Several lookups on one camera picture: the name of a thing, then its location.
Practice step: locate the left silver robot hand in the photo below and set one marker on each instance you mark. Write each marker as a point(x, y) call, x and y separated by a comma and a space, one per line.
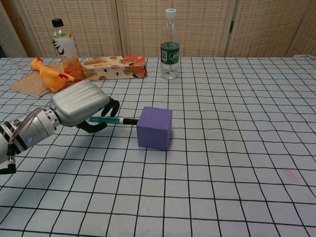
point(79, 105)

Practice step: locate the green marker pen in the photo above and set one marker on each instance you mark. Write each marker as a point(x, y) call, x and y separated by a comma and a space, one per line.
point(111, 120)

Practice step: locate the purple foam cube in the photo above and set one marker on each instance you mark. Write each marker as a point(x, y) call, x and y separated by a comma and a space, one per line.
point(155, 128)

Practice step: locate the checkered tablecloth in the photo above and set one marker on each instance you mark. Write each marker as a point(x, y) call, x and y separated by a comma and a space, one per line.
point(185, 153)

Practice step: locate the yellow rubber chicken toy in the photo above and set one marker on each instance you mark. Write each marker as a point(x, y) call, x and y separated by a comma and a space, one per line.
point(53, 77)

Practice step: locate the brown paper notebook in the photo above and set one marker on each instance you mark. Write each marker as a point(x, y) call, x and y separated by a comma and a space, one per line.
point(34, 82)

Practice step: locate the orange biscuit box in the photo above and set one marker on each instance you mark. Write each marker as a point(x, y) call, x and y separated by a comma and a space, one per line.
point(116, 68)

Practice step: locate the orange juice bottle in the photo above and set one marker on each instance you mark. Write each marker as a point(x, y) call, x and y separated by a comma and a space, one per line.
point(66, 53)

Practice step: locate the clear water bottle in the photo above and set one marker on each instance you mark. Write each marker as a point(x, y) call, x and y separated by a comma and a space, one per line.
point(169, 45)

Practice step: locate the woven folding screen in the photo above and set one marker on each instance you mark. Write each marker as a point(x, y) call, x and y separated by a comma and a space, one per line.
point(158, 27)

